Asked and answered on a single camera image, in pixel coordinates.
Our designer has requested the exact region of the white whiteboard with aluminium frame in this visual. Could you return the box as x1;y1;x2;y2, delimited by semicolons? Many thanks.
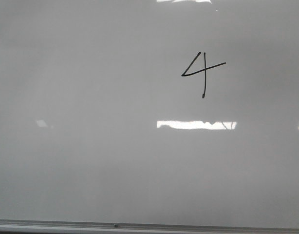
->
0;0;299;233

